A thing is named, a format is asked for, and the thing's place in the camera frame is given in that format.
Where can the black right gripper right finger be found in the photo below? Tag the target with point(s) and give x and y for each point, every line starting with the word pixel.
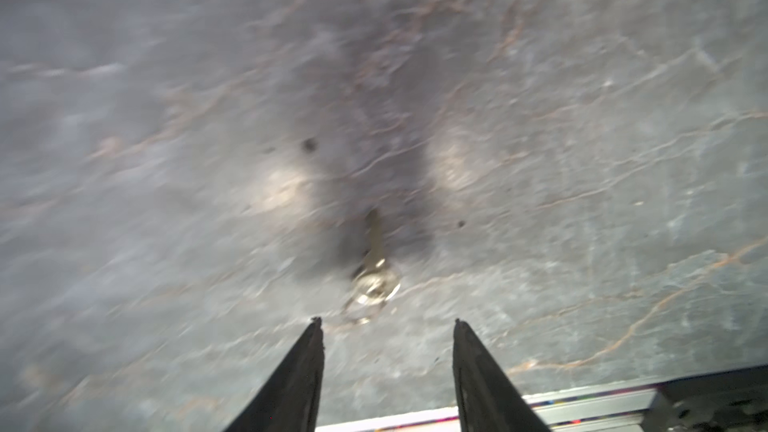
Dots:
pixel 486 398

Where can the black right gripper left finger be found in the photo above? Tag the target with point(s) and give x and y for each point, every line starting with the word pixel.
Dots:
pixel 289 400

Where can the aluminium front mounting rail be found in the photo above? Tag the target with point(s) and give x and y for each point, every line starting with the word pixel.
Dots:
pixel 577 410

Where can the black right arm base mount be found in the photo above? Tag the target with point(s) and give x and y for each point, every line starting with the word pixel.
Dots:
pixel 726 401

